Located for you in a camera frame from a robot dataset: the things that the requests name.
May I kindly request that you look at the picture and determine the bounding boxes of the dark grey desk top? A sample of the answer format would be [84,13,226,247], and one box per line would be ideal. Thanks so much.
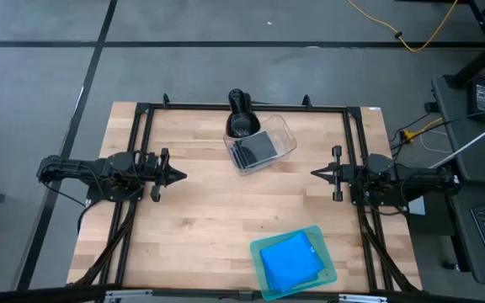
[444,180,485,287]
[430,74,485,183]

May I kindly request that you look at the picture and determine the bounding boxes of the yellow extension cable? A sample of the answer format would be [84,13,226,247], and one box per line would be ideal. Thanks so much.
[346,0,461,54]

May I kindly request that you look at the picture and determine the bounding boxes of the black desk foot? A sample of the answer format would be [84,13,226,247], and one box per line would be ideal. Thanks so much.
[443,40,485,90]

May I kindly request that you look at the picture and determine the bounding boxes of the silver aluminium extrusion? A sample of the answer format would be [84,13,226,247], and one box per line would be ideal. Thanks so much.
[429,116,485,169]

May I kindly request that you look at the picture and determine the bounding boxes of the black aluminium table frame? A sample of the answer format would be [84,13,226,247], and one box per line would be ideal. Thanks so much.
[67,93,424,295]

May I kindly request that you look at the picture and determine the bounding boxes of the black rig beam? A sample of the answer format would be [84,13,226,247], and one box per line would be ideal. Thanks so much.
[0,284,485,303]

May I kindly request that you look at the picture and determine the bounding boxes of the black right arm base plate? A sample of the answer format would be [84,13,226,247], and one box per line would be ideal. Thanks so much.
[349,184,408,207]

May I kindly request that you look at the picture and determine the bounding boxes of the light grey control box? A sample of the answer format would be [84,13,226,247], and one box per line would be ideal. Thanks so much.
[408,196,427,216]

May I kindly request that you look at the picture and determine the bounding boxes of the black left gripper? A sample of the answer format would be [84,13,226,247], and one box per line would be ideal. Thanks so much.
[143,147,188,202]

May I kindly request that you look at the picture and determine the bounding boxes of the clear plastic bin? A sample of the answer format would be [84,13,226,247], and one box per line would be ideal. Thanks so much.
[223,114,298,177]

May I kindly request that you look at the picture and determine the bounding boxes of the black barcode scanner on stand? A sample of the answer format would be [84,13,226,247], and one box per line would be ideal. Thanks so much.
[224,88,263,140]

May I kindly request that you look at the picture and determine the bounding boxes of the clear plastic tray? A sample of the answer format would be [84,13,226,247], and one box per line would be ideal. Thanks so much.
[229,142,248,170]

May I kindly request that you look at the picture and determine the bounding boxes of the teal translucent plastic tray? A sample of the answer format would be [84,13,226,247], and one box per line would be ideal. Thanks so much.
[249,225,338,302]

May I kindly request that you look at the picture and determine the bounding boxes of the yellow power plug cable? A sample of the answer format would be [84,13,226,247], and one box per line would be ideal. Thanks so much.
[402,117,444,143]

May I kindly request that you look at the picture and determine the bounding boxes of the silver rig rail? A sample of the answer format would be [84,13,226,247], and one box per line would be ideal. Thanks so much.
[338,293,389,303]
[104,289,155,303]

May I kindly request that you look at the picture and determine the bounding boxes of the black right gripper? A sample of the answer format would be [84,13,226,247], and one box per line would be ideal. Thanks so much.
[311,146,355,202]

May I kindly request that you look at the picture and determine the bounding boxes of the black power adapter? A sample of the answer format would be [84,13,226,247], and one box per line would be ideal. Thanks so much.
[466,77,485,125]

